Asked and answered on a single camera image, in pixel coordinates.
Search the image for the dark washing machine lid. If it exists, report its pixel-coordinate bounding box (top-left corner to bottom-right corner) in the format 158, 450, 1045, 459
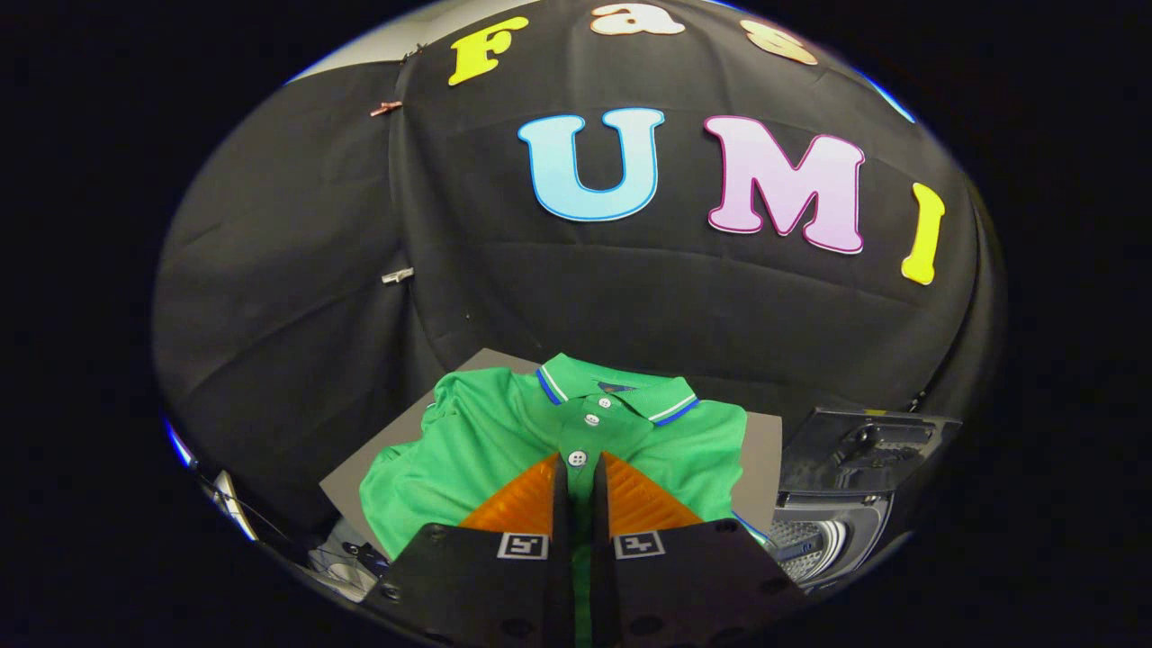
778, 407, 962, 498

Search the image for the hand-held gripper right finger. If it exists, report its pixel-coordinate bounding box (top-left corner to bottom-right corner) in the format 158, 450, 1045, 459
589, 450, 811, 648

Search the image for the green polo shirt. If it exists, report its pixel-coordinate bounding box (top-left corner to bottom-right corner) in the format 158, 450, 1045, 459
358, 353, 750, 648

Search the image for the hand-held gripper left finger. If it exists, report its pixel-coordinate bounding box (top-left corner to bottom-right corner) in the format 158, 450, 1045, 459
364, 452, 577, 648

